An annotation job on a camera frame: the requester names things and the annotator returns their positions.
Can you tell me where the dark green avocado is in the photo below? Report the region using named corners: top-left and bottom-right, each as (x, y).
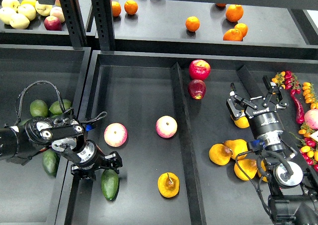
top-left (101, 169), bottom-right (119, 201)

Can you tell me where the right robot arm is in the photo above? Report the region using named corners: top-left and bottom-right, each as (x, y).
top-left (227, 73), bottom-right (318, 225)

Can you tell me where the orange shelf left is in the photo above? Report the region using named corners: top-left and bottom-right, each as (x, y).
top-left (124, 0), bottom-right (138, 15)

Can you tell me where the large orange shelf right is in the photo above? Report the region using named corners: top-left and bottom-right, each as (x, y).
top-left (226, 4), bottom-right (244, 22)

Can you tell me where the orange cherry tomato vine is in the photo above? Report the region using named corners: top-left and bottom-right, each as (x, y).
top-left (302, 82), bottom-right (318, 109)

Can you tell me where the red apple upper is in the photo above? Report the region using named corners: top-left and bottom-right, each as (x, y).
top-left (189, 59), bottom-right (211, 81)

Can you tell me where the yellow pear left pile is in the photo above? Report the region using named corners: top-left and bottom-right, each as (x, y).
top-left (209, 144), bottom-right (232, 166)

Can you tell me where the yellow pear bottom pile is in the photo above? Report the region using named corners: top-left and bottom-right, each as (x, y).
top-left (234, 159), bottom-right (257, 181)

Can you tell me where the black tray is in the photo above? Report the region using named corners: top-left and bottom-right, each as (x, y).
top-left (0, 45), bottom-right (90, 225)
top-left (63, 51), bottom-right (318, 225)

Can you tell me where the orange centre shelf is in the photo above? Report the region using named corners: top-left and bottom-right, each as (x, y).
top-left (185, 16), bottom-right (200, 32)

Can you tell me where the dark red apple lower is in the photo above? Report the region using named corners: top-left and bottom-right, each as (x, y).
top-left (188, 79), bottom-right (206, 100)

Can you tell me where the pink apple right edge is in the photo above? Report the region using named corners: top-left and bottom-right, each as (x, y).
top-left (304, 109), bottom-right (318, 130)

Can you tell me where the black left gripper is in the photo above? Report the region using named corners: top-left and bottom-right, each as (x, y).
top-left (71, 140), bottom-right (123, 181)

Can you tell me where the red apple on shelf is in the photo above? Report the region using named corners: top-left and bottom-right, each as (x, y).
top-left (44, 16), bottom-right (62, 31)

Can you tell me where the pink apple left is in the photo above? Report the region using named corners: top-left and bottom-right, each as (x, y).
top-left (104, 123), bottom-right (128, 147)

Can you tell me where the orange front shelf right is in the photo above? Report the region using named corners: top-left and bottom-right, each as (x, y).
top-left (223, 28), bottom-right (243, 41)

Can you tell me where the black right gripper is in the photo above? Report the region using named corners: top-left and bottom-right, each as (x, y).
top-left (226, 75), bottom-right (289, 139)

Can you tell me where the green avocado top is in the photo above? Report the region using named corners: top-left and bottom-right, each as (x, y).
top-left (29, 99), bottom-right (49, 117)

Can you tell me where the yellow pear lone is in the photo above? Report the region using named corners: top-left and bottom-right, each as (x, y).
top-left (231, 110), bottom-right (249, 129)

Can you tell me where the black centre tray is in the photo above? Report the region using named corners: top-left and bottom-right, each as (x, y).
top-left (63, 51), bottom-right (318, 225)

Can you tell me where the red chili pepper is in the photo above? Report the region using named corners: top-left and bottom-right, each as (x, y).
top-left (290, 89), bottom-right (305, 125)

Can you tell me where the black left tray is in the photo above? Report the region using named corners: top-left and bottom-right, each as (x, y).
top-left (0, 45), bottom-right (90, 225)

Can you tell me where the yellow pear pile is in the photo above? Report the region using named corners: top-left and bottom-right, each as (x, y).
top-left (223, 139), bottom-right (248, 159)
top-left (234, 159), bottom-right (257, 181)
top-left (209, 144), bottom-right (232, 166)

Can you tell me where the yellow pear top pile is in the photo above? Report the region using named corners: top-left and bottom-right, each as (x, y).
top-left (223, 139), bottom-right (248, 159)

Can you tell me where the pink apple centre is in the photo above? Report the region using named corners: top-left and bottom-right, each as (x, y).
top-left (156, 116), bottom-right (177, 139)

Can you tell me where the yellow pear with stem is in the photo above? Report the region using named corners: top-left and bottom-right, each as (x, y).
top-left (158, 172), bottom-right (180, 198)

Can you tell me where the pink apple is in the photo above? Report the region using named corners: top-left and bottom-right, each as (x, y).
top-left (156, 116), bottom-right (177, 139)
top-left (104, 123), bottom-right (128, 147)

